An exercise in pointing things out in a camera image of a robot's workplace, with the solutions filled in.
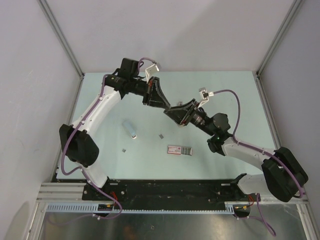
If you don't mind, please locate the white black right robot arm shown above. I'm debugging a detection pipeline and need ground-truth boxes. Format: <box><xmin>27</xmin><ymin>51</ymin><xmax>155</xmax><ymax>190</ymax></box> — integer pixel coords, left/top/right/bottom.
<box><xmin>164</xmin><ymin>99</ymin><xmax>309</xmax><ymax>203</ymax></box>

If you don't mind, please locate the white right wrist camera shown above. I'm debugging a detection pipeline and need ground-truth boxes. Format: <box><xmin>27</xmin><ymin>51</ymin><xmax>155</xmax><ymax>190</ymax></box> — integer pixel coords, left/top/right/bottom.
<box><xmin>198</xmin><ymin>87</ymin><xmax>214</xmax><ymax>108</ymax></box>

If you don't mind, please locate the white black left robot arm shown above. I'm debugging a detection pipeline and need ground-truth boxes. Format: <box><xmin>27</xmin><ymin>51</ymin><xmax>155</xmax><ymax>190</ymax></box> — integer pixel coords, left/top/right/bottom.
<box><xmin>59</xmin><ymin>57</ymin><xmax>171</xmax><ymax>200</ymax></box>

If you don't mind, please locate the red white staple box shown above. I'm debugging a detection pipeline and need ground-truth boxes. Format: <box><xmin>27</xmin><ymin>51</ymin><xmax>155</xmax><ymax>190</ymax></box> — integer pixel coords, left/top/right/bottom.
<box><xmin>167</xmin><ymin>145</ymin><xmax>193</xmax><ymax>156</ymax></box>

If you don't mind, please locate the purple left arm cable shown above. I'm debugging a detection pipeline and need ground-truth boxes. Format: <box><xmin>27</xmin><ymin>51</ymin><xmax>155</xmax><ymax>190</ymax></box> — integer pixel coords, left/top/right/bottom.
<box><xmin>60</xmin><ymin>57</ymin><xmax>157</xmax><ymax>221</ymax></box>

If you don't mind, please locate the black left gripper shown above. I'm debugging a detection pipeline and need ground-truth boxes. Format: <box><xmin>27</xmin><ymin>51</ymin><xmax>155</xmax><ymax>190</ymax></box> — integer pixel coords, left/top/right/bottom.
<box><xmin>130</xmin><ymin>76</ymin><xmax>171</xmax><ymax>110</ymax></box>

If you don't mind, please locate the white slotted cable duct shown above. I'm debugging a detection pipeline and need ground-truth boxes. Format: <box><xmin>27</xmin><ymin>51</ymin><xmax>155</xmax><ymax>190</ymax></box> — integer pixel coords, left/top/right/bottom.
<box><xmin>46</xmin><ymin>202</ymin><xmax>235</xmax><ymax>215</ymax></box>

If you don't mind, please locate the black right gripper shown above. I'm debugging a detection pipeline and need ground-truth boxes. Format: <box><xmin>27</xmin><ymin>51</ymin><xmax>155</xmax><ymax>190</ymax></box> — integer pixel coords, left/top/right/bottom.
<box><xmin>164</xmin><ymin>98</ymin><xmax>216</xmax><ymax>136</ymax></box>

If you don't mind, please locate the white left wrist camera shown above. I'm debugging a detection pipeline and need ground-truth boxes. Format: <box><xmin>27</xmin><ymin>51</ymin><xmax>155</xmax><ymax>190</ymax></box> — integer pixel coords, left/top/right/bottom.
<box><xmin>144</xmin><ymin>63</ymin><xmax>161</xmax><ymax>82</ymax></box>

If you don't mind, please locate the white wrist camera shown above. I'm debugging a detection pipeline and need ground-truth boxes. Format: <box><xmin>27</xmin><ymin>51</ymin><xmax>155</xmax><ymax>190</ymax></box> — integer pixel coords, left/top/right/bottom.
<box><xmin>144</xmin><ymin>63</ymin><xmax>161</xmax><ymax>82</ymax></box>
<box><xmin>198</xmin><ymin>87</ymin><xmax>214</xmax><ymax>108</ymax></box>

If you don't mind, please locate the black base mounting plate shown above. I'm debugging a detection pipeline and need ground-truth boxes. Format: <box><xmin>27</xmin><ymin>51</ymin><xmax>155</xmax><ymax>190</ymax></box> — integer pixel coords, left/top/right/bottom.
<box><xmin>82</xmin><ymin>179</ymin><xmax>257</xmax><ymax>211</ymax></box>

